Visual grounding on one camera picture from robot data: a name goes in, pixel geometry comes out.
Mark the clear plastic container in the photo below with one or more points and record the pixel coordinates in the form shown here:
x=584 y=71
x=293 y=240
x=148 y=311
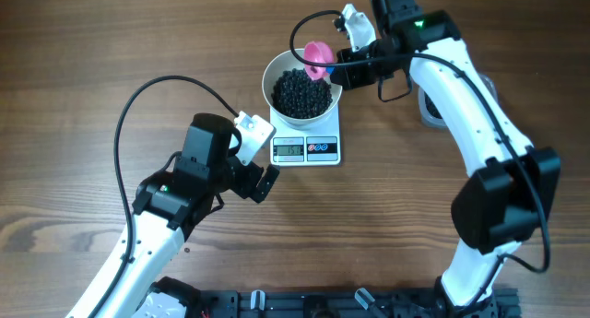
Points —
x=439 y=123

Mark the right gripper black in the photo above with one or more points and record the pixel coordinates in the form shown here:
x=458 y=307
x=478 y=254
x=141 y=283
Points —
x=351 y=78

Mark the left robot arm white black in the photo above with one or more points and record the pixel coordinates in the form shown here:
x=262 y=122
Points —
x=217 y=156

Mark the black beans in bowl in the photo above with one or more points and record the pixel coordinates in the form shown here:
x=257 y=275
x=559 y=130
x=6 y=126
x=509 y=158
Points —
x=297 y=96

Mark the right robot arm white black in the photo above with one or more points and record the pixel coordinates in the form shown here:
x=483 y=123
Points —
x=511 y=184

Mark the white bowl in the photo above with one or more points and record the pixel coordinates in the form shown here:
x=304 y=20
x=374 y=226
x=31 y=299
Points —
x=285 y=62

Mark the white digital kitchen scale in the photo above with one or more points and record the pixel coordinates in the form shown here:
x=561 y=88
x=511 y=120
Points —
x=315 y=144

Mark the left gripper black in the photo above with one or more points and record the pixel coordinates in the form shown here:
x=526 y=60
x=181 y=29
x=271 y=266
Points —
x=253 y=173

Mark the pink scoop blue handle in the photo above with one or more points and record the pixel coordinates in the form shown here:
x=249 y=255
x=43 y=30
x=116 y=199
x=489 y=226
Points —
x=318 y=52

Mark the black mounting rail base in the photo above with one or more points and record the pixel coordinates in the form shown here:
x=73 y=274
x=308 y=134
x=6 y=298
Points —
x=322 y=303

